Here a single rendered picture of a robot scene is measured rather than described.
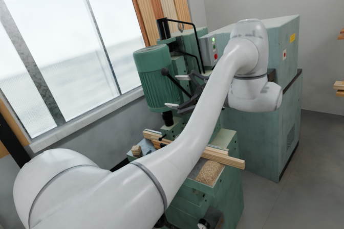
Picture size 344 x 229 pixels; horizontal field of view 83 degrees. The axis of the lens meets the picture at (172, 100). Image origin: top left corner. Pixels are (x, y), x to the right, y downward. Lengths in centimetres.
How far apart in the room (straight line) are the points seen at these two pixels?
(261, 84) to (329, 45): 237
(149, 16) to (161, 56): 162
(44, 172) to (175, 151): 22
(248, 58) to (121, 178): 43
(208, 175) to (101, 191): 72
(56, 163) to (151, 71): 61
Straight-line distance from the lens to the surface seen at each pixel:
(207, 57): 111
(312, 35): 297
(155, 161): 34
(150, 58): 88
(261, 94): 64
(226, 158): 102
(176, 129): 111
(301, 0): 295
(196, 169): 105
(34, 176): 41
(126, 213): 30
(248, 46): 58
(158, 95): 94
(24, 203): 41
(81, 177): 34
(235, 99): 66
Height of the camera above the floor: 163
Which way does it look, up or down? 24 degrees down
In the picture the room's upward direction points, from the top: 14 degrees counter-clockwise
